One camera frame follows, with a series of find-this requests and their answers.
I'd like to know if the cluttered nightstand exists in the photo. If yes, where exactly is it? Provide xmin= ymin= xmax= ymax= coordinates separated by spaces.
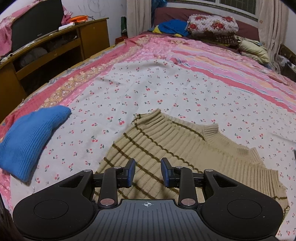
xmin=276 ymin=44 xmax=296 ymax=82

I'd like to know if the black television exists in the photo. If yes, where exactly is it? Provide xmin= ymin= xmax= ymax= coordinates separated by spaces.
xmin=11 ymin=0 xmax=64 ymax=52

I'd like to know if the blue cloth pile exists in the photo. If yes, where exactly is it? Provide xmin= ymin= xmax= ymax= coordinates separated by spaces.
xmin=148 ymin=20 xmax=190 ymax=37

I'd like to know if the beige striped knit sweater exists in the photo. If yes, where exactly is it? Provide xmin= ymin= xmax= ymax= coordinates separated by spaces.
xmin=97 ymin=109 xmax=290 ymax=213

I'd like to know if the bright blue folded knit garment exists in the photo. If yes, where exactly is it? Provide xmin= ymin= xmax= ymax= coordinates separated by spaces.
xmin=1 ymin=105 xmax=71 ymax=182

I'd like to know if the beige curtain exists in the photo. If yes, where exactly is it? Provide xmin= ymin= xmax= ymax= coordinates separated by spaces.
xmin=256 ymin=0 xmax=288 ymax=72
xmin=126 ymin=0 xmax=152 ymax=38

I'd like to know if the pink floral bed sheet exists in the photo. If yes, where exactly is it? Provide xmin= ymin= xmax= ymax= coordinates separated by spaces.
xmin=1 ymin=35 xmax=295 ymax=240

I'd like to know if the pale green pillow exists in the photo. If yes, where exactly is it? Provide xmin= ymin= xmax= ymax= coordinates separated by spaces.
xmin=236 ymin=36 xmax=270 ymax=65

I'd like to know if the wooden TV cabinet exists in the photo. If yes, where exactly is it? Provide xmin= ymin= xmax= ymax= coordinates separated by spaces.
xmin=1 ymin=18 xmax=110 ymax=120

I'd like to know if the orange item on cabinet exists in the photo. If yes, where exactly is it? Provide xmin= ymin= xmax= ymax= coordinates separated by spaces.
xmin=69 ymin=15 xmax=89 ymax=23

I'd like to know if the maroon sofa back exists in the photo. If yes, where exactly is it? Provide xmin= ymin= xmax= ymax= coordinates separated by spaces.
xmin=154 ymin=7 xmax=259 ymax=41

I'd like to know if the red floral folded quilt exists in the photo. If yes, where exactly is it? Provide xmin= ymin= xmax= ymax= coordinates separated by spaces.
xmin=186 ymin=14 xmax=239 ymax=46

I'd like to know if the left beige curtain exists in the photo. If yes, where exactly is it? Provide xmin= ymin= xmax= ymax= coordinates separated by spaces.
xmin=126 ymin=0 xmax=152 ymax=38

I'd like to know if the right beige curtain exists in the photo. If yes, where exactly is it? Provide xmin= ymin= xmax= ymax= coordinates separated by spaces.
xmin=256 ymin=0 xmax=288 ymax=72

